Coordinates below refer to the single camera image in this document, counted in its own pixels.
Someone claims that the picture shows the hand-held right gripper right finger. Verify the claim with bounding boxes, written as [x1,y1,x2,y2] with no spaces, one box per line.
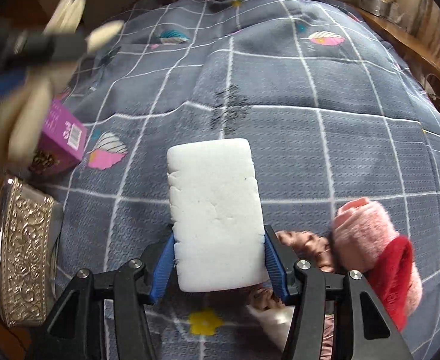
[263,225,414,360]

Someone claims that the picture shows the white plastic packet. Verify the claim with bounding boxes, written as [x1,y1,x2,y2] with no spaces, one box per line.
[248,304,296,349]

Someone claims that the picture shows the white tube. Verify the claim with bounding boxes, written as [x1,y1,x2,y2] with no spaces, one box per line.
[166,138,271,293]

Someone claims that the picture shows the brown satin scrunchie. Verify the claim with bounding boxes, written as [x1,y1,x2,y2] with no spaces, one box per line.
[250,230,337,308]

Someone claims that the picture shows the small jars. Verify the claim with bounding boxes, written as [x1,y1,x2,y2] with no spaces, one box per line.
[383,0,408,19]

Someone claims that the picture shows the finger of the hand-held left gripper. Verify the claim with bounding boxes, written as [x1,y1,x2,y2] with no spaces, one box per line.
[0,69,29,100]
[0,30,89,64]

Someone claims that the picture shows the wooden desk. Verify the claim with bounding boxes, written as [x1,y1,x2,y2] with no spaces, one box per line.
[349,2,440,94]

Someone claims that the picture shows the red sock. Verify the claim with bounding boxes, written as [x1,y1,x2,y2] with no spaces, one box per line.
[363,234,416,332]

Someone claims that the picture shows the orange fuzzy ball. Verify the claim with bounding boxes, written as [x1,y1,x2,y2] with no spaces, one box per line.
[330,197,423,317]

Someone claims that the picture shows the purple cardboard box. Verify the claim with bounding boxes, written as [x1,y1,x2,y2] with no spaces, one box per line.
[27,99,89,175]

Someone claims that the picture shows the ornate gold tissue box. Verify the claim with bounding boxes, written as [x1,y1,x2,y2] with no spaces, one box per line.
[0,174,56,327]

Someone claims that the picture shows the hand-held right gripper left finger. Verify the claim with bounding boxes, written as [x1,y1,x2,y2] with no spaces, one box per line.
[27,229,176,360]

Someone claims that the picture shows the grey checked quilt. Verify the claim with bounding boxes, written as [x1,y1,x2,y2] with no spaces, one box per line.
[0,0,440,360]

